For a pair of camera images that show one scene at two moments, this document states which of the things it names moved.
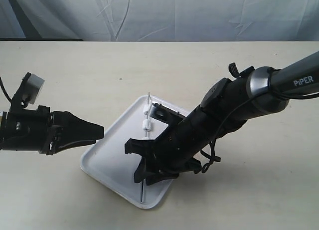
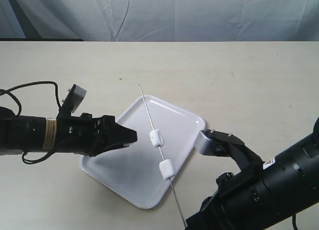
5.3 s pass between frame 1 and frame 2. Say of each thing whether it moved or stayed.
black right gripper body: moved
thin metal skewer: moved
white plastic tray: stayed
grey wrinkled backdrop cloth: stayed
